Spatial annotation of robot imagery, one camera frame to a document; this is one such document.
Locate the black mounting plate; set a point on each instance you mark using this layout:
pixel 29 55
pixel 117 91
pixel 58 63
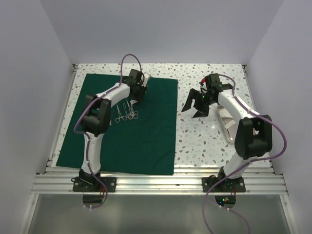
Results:
pixel 229 185
pixel 82 186

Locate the green surgical cloth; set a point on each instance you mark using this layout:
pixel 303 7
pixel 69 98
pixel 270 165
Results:
pixel 145 145

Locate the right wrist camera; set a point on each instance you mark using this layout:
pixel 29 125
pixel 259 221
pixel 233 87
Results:
pixel 212 80

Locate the aluminium rail frame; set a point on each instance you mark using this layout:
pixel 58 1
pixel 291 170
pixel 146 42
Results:
pixel 260 178

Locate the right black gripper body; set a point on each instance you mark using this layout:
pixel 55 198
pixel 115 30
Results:
pixel 203 101

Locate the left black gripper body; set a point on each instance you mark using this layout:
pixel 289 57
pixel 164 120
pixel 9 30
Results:
pixel 140 93

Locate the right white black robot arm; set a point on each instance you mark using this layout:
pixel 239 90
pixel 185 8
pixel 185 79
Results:
pixel 253 136

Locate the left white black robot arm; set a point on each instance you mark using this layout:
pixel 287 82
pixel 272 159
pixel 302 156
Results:
pixel 96 119

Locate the steel instrument tray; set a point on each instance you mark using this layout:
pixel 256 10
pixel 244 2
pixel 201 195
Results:
pixel 230 133

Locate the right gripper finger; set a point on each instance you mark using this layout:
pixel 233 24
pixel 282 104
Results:
pixel 190 98
pixel 201 113

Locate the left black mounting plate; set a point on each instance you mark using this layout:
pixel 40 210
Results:
pixel 82 186

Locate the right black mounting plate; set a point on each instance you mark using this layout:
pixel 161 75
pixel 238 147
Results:
pixel 229 185

